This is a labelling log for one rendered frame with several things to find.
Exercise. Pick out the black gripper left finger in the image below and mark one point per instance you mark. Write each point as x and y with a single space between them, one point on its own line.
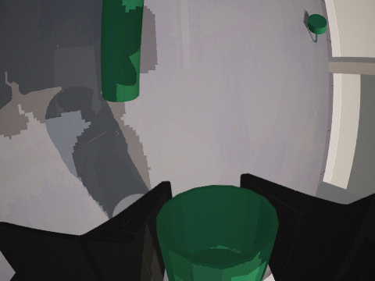
125 248

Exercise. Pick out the green cup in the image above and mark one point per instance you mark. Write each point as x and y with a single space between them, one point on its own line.
217 233

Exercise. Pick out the white cylindrical post with cap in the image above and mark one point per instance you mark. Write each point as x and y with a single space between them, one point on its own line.
127 201

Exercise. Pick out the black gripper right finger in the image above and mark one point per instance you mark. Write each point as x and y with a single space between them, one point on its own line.
316 239

